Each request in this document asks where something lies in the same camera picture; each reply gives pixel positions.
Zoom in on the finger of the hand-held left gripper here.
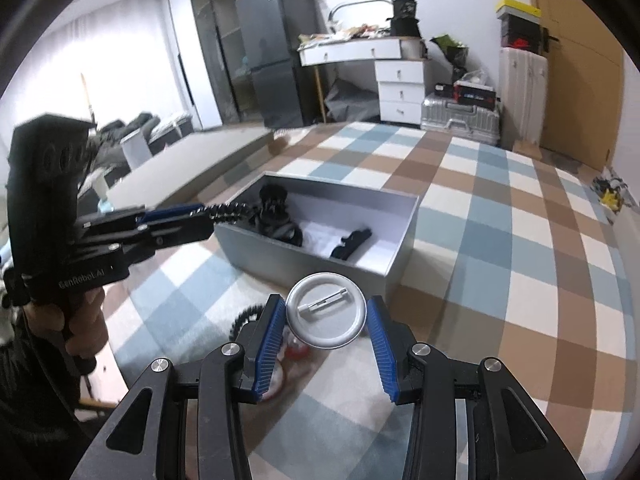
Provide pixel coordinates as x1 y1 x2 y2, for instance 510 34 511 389
80 212 216 263
80 203 207 233

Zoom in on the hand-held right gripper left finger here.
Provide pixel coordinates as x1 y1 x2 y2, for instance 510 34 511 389
75 294 287 480

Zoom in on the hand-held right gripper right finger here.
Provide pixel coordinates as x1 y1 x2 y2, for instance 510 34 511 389
367 296 583 480

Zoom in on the round white pin badge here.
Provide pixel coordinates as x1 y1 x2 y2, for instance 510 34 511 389
285 272 371 350

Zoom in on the silver cardboard box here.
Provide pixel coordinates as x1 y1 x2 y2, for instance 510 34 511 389
212 171 421 298

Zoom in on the round black hair claw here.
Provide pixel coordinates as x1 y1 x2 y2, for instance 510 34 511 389
258 183 291 221

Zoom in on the black flexible tripod mount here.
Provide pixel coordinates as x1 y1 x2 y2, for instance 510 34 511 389
252 210 305 247

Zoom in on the slim black hair clip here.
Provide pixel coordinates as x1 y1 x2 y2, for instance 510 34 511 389
330 228 373 262

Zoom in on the person's left forearm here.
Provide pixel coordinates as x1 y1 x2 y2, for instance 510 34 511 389
0 330 118 480

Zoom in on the person's left hand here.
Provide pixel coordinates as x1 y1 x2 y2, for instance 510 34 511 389
22 286 108 376

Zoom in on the red and clear hair clip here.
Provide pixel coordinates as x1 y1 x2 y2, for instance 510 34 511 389
284 336 310 361

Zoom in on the beige flat board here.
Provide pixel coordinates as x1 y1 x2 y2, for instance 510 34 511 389
107 127 274 202

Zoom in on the white plastic bottle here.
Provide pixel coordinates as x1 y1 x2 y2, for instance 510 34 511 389
92 172 117 214

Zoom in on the white plastic bin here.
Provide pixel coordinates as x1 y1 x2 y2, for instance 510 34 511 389
120 132 152 171

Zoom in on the black fabric storage box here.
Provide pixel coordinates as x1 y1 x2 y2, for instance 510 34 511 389
150 114 195 155

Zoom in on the checkered blanket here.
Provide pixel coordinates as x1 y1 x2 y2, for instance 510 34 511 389
100 120 628 480

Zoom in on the white wardrobe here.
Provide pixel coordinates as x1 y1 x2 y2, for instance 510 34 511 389
165 0 222 132

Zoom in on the glass door cabinet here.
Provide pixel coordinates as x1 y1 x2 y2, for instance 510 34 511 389
187 0 252 123

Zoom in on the wooden stick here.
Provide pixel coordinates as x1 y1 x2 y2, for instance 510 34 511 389
314 65 329 124

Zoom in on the dark grey refrigerator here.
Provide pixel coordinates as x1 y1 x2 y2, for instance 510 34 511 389
235 0 322 129

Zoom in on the dark grey cloth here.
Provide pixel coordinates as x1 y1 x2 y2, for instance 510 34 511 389
325 77 381 124

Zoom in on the white desk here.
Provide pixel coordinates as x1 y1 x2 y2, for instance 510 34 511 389
298 37 403 67

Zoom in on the silver suitcase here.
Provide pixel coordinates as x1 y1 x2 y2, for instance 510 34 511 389
420 94 502 147

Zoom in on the desk clutter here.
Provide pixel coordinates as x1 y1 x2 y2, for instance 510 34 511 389
300 25 396 44

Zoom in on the white drawer unit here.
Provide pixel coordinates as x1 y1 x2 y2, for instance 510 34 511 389
375 59 432 124

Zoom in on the yellow and black clutter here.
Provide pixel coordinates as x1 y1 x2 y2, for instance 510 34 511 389
592 167 629 216

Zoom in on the oval mirror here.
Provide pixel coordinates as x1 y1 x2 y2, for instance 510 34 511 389
329 0 393 33

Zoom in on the black bag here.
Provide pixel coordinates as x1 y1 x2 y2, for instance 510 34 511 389
389 0 424 38

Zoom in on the dark wrapped flower bouquet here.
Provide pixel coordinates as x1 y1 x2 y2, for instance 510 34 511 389
430 34 471 69

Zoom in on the black and red shoe box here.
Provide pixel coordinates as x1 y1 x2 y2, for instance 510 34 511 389
499 14 544 51

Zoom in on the wooden door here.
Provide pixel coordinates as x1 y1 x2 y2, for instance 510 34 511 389
520 0 626 173

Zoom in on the yellow shoe box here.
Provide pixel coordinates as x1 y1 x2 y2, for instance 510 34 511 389
495 0 543 17

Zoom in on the wooden broom handle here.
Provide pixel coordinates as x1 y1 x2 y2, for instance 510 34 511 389
80 72 97 124

